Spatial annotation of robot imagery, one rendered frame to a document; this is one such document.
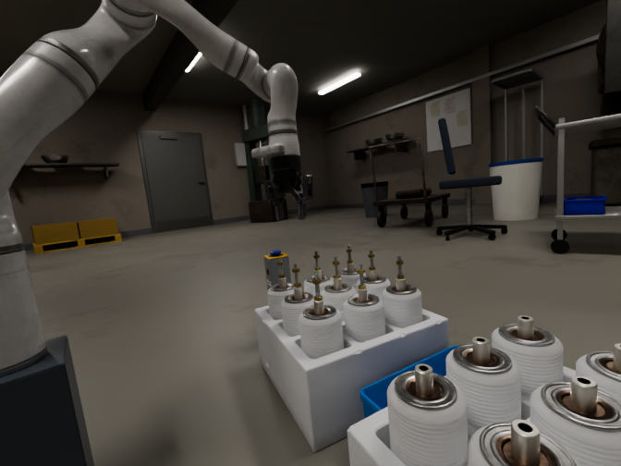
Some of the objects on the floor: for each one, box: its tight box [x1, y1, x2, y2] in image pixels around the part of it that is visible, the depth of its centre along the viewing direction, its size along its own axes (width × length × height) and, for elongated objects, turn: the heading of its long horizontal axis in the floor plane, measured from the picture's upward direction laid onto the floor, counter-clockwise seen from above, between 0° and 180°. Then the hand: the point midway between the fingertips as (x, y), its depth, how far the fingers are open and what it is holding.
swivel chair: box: [436, 118, 507, 240], centre depth 269 cm, size 62×59×107 cm
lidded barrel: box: [488, 158, 543, 221], centre depth 354 cm, size 54×54×67 cm
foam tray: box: [254, 305, 449, 452], centre depth 84 cm, size 39×39×18 cm
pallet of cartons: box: [30, 217, 122, 254], centre depth 522 cm, size 123×89×43 cm
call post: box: [264, 256, 291, 289], centre depth 106 cm, size 7×7×31 cm
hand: (290, 214), depth 75 cm, fingers open, 6 cm apart
